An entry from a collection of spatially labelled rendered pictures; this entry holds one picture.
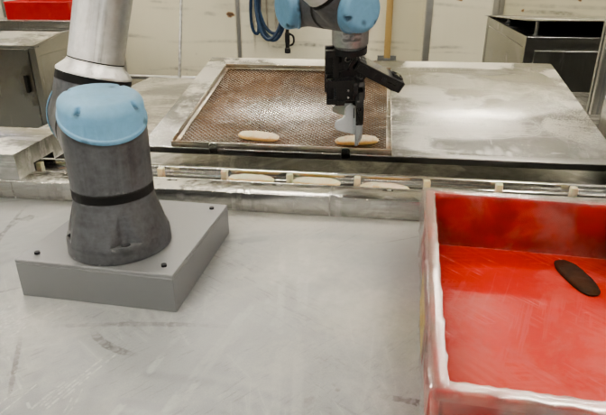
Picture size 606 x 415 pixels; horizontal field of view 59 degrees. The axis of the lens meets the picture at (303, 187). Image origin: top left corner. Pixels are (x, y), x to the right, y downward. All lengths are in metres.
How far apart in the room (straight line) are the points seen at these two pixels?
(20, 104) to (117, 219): 3.12
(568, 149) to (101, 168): 0.96
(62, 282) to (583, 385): 0.69
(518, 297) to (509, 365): 0.16
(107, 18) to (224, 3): 4.05
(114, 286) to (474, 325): 0.50
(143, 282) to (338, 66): 0.60
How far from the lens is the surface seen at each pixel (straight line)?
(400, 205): 1.02
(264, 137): 1.23
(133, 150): 0.77
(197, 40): 5.02
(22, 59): 3.78
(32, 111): 3.85
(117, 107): 0.75
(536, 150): 1.27
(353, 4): 0.88
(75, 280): 0.84
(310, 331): 0.74
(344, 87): 1.12
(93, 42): 0.88
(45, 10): 4.63
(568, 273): 0.92
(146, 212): 0.80
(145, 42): 5.20
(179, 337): 0.75
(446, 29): 4.47
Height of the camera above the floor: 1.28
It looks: 23 degrees down
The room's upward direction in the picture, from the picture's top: straight up
